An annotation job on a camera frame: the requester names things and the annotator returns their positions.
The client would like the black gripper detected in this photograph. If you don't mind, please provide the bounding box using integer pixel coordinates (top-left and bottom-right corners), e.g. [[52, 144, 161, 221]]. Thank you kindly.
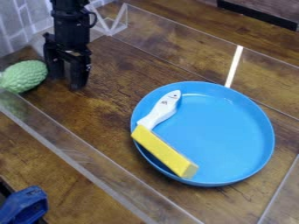
[[42, 8, 93, 90]]

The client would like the green bumpy bitter gourd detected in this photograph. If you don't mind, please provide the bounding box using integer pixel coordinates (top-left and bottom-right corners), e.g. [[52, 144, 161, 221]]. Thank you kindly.
[[0, 60, 48, 94]]

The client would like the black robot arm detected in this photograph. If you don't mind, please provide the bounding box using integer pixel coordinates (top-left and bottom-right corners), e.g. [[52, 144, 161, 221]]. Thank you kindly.
[[42, 0, 97, 90]]

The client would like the blue round tray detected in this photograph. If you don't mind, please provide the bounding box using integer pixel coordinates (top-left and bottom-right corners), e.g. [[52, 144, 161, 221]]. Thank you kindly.
[[130, 81, 276, 187]]

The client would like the grey checkered cloth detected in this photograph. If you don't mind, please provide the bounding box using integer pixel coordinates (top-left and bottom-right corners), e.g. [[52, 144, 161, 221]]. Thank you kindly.
[[0, 0, 114, 56]]

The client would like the white toy fish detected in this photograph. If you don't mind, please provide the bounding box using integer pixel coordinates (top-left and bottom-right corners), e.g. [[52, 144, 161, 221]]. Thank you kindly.
[[136, 90, 181, 130]]

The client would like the yellow rectangular block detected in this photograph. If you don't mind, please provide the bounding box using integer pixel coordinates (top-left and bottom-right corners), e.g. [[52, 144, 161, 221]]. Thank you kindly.
[[130, 125, 198, 179]]

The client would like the black cable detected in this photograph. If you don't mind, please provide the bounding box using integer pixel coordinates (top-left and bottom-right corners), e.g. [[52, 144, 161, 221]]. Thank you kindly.
[[78, 8, 98, 29]]

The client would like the clear acrylic enclosure wall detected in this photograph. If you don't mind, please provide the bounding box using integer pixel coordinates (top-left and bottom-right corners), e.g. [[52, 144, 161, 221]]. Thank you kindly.
[[0, 0, 299, 224]]

